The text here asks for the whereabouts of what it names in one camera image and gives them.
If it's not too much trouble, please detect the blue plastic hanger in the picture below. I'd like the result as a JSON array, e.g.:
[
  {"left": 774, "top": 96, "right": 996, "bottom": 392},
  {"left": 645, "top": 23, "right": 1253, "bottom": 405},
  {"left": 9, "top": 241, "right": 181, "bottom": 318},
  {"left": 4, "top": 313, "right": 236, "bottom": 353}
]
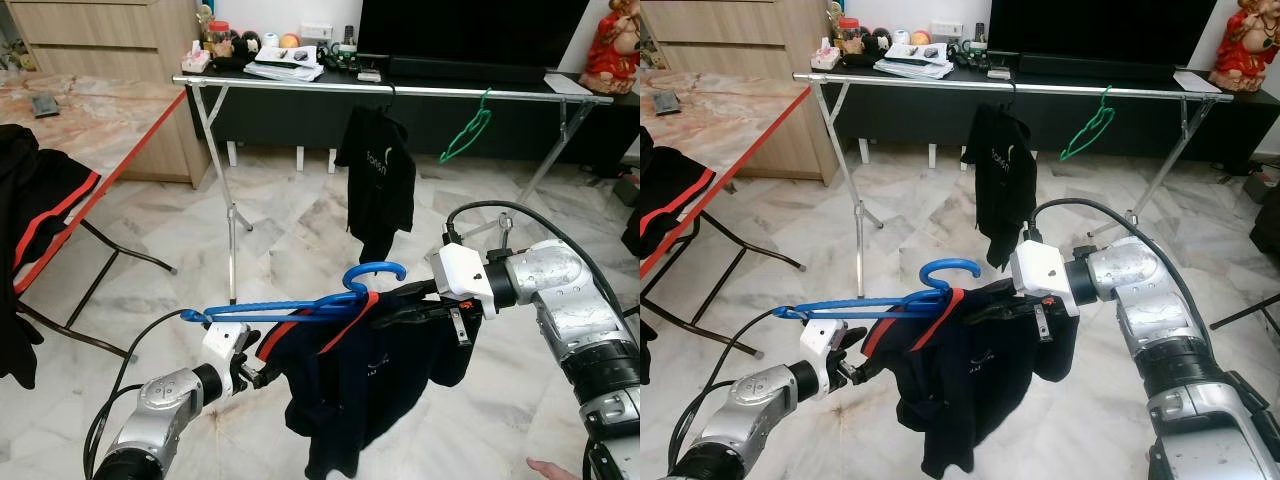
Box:
[
  {"left": 772, "top": 258, "right": 983, "bottom": 321},
  {"left": 180, "top": 262, "right": 408, "bottom": 326}
]

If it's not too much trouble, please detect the navy garment red stripe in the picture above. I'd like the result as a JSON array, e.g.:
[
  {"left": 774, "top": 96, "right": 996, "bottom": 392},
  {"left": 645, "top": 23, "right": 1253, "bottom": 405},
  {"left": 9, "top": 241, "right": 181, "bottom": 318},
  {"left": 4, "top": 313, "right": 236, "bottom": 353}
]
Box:
[
  {"left": 255, "top": 282, "right": 483, "bottom": 480},
  {"left": 862, "top": 280, "right": 1081, "bottom": 479}
]

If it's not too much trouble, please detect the green plastic hanger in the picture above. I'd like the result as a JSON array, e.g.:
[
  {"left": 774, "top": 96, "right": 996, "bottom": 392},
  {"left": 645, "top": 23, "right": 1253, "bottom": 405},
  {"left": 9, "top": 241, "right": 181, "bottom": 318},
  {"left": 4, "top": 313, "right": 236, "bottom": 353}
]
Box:
[
  {"left": 1060, "top": 86, "right": 1116, "bottom": 162},
  {"left": 438, "top": 88, "right": 494, "bottom": 165}
]

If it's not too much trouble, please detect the black garment red trim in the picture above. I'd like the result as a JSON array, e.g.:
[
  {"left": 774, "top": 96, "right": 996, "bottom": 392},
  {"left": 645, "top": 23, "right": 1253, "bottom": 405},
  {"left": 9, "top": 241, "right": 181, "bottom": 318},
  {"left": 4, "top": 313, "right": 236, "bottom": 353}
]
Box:
[
  {"left": 640, "top": 128, "right": 717, "bottom": 263},
  {"left": 0, "top": 123, "right": 101, "bottom": 391}
]

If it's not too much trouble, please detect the black t-shirt white logo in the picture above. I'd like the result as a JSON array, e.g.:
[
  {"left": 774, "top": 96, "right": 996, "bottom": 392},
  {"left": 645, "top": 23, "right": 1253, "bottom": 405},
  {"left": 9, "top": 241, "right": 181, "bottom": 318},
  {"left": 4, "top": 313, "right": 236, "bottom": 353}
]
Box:
[
  {"left": 961, "top": 103, "right": 1039, "bottom": 269},
  {"left": 334, "top": 105, "right": 417, "bottom": 266}
]

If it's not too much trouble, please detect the black tv console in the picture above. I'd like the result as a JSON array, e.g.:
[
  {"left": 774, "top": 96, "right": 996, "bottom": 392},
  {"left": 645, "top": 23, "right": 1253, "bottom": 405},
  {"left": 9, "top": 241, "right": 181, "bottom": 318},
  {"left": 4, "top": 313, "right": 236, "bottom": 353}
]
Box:
[
  {"left": 815, "top": 52, "right": 1280, "bottom": 176},
  {"left": 190, "top": 55, "right": 641, "bottom": 179}
]

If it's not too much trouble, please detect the black metal stand leg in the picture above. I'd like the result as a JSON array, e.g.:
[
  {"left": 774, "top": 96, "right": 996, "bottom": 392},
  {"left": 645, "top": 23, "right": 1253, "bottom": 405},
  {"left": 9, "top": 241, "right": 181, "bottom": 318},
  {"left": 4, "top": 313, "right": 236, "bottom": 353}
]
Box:
[{"left": 1208, "top": 292, "right": 1280, "bottom": 333}]

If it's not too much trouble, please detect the silver metal clothes rack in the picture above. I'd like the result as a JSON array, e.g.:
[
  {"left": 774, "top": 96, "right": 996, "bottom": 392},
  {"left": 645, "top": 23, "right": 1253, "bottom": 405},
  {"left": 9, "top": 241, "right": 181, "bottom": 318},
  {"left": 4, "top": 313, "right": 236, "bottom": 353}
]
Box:
[
  {"left": 172, "top": 72, "right": 614, "bottom": 306},
  {"left": 793, "top": 70, "right": 1234, "bottom": 301}
]

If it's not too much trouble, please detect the black soundbar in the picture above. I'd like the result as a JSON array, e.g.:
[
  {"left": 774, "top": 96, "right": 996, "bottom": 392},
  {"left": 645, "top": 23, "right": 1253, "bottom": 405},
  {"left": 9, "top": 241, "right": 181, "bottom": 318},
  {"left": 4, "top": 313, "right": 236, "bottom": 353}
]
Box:
[
  {"left": 388, "top": 57, "right": 549, "bottom": 84},
  {"left": 1018, "top": 55, "right": 1179, "bottom": 82}
]

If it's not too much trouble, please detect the stack of white papers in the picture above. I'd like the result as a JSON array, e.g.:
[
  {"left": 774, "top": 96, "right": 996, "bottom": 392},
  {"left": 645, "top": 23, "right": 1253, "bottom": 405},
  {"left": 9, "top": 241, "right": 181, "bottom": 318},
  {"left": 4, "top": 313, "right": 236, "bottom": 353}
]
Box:
[
  {"left": 873, "top": 43, "right": 954, "bottom": 80},
  {"left": 243, "top": 45, "right": 325, "bottom": 83}
]

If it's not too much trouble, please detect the flat white pad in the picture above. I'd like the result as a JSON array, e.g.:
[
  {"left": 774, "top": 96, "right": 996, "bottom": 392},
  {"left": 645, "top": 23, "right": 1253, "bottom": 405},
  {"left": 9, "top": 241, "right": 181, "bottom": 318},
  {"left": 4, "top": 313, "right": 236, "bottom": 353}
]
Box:
[
  {"left": 1172, "top": 70, "right": 1224, "bottom": 95},
  {"left": 543, "top": 72, "right": 594, "bottom": 97}
]

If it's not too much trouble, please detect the black flat television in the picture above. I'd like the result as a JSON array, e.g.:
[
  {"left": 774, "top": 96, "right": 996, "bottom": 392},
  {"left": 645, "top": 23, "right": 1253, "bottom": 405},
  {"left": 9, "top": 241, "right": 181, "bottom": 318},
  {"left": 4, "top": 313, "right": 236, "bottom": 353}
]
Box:
[
  {"left": 357, "top": 0, "right": 591, "bottom": 69},
  {"left": 988, "top": 0, "right": 1219, "bottom": 67}
]

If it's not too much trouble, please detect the red robed figurine statue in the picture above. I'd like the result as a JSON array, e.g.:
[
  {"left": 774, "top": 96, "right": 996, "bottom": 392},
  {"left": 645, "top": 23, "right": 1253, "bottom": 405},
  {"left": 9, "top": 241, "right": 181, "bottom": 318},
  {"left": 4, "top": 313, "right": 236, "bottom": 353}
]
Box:
[
  {"left": 1208, "top": 0, "right": 1280, "bottom": 94},
  {"left": 580, "top": 0, "right": 641, "bottom": 96}
]

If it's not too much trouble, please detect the light wooden drawer cabinet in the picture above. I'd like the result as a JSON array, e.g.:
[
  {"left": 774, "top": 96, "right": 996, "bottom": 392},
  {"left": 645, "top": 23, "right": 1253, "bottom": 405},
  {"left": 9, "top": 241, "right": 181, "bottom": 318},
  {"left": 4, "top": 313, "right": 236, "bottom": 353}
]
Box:
[
  {"left": 0, "top": 0, "right": 211, "bottom": 189},
  {"left": 640, "top": 0, "right": 839, "bottom": 186}
]

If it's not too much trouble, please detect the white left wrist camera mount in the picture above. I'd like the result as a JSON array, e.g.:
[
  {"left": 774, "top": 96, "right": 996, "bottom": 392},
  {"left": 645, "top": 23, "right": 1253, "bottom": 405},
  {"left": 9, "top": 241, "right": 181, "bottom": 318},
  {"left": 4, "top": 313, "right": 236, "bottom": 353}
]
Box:
[
  {"left": 202, "top": 322, "right": 249, "bottom": 376},
  {"left": 800, "top": 318, "right": 849, "bottom": 396}
]

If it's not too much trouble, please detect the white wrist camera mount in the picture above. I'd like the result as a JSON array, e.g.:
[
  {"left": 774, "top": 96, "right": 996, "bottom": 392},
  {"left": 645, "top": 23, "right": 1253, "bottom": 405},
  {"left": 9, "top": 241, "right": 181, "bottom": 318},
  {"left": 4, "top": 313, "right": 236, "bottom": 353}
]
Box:
[
  {"left": 202, "top": 322, "right": 249, "bottom": 376},
  {"left": 800, "top": 318, "right": 849, "bottom": 396},
  {"left": 432, "top": 243, "right": 498, "bottom": 319},
  {"left": 1010, "top": 240, "right": 1079, "bottom": 316}
]

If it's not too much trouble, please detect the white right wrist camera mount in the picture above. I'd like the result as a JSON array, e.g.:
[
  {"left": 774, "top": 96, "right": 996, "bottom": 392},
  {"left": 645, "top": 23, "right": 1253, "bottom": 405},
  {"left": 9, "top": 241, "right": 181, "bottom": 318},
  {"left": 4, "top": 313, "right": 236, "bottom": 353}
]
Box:
[
  {"left": 432, "top": 243, "right": 498, "bottom": 319},
  {"left": 1010, "top": 240, "right": 1079, "bottom": 316}
]

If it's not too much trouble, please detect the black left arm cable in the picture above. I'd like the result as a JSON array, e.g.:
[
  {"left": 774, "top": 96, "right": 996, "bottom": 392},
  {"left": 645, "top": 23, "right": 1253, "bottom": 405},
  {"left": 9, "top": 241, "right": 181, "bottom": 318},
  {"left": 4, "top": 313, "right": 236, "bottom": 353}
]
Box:
[
  {"left": 83, "top": 308, "right": 193, "bottom": 480},
  {"left": 668, "top": 305, "right": 791, "bottom": 471}
]

